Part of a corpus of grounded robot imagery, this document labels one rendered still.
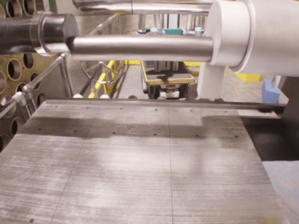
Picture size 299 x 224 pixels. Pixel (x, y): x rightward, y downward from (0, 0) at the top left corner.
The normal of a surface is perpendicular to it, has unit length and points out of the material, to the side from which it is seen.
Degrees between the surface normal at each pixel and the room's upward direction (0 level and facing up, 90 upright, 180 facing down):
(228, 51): 103
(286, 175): 0
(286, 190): 0
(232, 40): 85
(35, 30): 67
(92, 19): 90
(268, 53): 98
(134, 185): 0
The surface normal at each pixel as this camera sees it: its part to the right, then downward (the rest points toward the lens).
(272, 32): -0.04, 0.26
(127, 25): -0.05, 0.57
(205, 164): 0.00, -0.82
